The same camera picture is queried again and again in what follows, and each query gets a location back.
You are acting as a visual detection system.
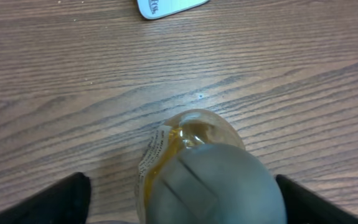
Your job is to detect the white barcode scanner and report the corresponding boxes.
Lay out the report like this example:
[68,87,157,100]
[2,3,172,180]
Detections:
[137,0,209,20]

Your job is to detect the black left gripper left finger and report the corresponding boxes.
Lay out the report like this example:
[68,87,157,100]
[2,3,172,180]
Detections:
[0,172,92,224]

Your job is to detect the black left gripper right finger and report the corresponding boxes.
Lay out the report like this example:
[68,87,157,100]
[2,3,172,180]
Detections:
[275,174,358,224]

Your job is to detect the yellow Vim dish soap bottle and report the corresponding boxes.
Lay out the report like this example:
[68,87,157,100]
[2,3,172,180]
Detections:
[134,108,288,224]

